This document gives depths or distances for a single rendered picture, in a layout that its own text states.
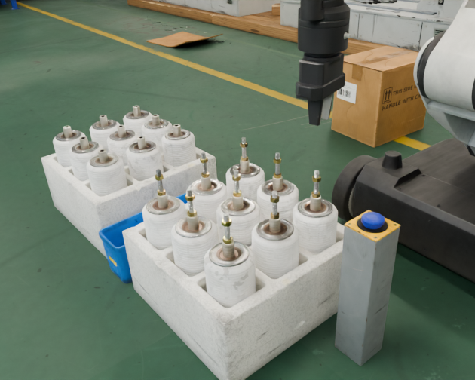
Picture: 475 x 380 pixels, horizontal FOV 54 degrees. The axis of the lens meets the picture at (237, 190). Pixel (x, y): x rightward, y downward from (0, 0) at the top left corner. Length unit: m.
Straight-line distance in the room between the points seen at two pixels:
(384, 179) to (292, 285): 0.45
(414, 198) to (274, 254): 0.43
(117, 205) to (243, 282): 0.52
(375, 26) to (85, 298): 2.47
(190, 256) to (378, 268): 0.36
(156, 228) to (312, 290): 0.36
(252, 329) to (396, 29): 2.42
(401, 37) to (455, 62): 2.06
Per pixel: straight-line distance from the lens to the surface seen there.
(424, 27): 2.96
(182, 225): 0.98
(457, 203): 1.22
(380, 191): 1.25
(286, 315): 0.98
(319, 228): 0.99
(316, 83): 0.86
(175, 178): 1.35
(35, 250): 1.47
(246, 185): 1.13
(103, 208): 1.27
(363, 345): 1.00
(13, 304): 1.31
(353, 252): 0.88
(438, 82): 1.03
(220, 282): 0.88
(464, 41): 1.04
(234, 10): 4.22
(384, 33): 3.13
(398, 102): 1.93
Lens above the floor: 0.80
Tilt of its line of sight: 30 degrees down
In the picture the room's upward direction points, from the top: 3 degrees counter-clockwise
